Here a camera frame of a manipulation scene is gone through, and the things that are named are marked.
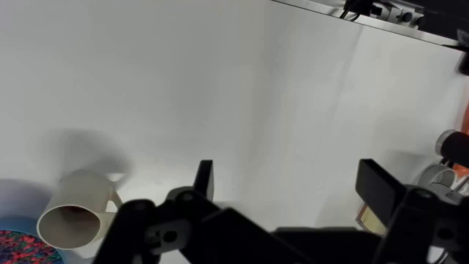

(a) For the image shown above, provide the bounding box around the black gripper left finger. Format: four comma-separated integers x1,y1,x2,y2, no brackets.
94,158,305,264

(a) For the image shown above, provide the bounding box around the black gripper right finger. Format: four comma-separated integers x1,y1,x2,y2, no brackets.
355,158,469,264

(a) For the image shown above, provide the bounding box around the orange tool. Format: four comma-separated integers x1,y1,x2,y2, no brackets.
452,162,469,184

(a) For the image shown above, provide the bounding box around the cream ceramic mug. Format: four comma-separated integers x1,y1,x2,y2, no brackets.
36,167,127,250

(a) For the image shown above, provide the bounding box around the yellow sticky note pad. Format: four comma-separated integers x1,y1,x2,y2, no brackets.
357,203,392,237

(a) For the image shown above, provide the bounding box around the blue bowl with colourful candies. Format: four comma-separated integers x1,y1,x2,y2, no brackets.
0,214,65,264

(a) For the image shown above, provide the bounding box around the black cylinder bottle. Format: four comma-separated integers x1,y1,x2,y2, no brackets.
436,129,469,168

